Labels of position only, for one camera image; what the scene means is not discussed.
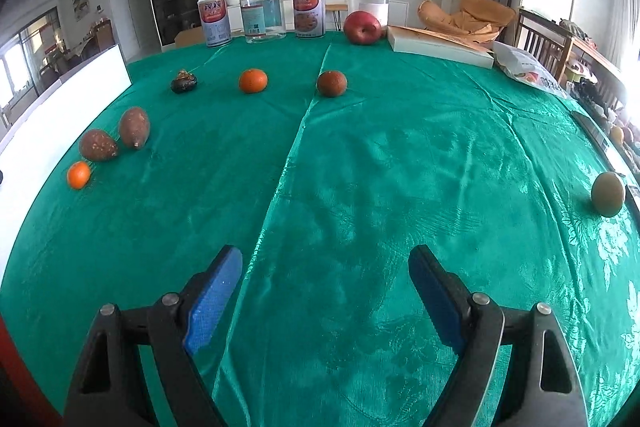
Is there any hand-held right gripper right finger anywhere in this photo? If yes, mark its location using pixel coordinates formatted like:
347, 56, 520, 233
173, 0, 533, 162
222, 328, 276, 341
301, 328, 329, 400
407, 244, 590, 427

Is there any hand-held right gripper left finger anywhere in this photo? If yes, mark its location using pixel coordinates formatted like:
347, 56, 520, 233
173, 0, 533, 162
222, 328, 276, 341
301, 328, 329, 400
62, 244, 244, 427

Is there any small orange tangerine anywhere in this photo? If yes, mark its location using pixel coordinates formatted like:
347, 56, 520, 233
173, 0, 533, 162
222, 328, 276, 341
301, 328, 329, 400
67, 161, 92, 190

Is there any elongated brown fruit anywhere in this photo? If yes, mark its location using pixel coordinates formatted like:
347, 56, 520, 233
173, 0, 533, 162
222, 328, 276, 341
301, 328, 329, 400
118, 106, 151, 150

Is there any round brown speckled fruit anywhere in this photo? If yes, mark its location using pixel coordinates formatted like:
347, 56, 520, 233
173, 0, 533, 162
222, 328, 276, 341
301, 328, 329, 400
79, 129, 120, 162

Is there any yellow-green pear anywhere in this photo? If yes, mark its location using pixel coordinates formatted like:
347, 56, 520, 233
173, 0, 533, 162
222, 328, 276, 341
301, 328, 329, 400
590, 171, 627, 218

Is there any dark avocado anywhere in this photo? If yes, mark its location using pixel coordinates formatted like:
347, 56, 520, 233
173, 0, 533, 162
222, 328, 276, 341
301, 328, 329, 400
170, 69, 199, 95

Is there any brownish spotted orange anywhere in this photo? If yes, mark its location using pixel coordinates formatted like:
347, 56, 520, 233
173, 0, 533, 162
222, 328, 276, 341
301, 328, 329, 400
316, 70, 349, 98

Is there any white cardboard box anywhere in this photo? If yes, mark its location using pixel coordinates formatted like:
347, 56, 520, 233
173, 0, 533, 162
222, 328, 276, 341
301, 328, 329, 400
0, 44, 134, 215

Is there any red apple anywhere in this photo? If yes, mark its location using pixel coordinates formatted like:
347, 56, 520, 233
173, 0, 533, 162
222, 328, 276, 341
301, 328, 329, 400
343, 11, 382, 46

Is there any green patterned tablecloth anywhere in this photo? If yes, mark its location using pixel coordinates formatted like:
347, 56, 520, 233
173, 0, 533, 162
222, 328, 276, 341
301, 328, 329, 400
0, 29, 640, 427

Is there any white printed plastic bag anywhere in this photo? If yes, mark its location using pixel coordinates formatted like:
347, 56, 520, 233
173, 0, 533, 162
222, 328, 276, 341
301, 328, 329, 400
492, 41, 573, 100

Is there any white flat box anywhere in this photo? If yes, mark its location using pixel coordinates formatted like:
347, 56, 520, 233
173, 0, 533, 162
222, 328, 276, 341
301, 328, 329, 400
387, 25, 496, 70

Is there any brown cardboard box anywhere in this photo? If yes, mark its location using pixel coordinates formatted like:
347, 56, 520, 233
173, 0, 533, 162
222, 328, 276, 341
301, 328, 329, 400
174, 27, 208, 48

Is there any labelled metal can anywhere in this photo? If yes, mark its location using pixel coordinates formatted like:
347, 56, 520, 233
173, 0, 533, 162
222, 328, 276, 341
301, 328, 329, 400
292, 0, 327, 40
197, 0, 232, 49

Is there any wooden chair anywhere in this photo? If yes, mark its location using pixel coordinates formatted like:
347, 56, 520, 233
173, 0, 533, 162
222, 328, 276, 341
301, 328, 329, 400
514, 8, 575, 82

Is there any orange lounge chair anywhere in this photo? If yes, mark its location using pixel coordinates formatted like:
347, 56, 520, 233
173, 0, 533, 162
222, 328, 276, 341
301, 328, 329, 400
418, 0, 518, 44

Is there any clear glass jar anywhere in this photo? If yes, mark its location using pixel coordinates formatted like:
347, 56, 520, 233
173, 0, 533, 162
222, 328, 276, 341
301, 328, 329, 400
238, 0, 287, 44

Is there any clear container with black lid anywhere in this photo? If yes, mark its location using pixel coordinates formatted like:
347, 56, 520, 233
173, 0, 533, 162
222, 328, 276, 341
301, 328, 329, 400
347, 0, 390, 28

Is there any white television stand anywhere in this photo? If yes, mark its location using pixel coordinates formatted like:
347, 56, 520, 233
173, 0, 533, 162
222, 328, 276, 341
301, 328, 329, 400
282, 0, 421, 24

